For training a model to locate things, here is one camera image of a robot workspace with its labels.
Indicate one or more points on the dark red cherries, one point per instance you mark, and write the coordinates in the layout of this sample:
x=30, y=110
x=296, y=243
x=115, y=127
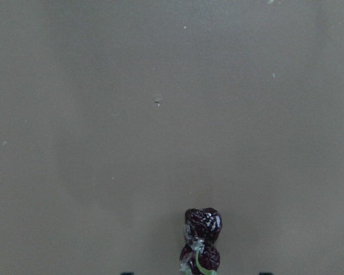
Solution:
x=201, y=231

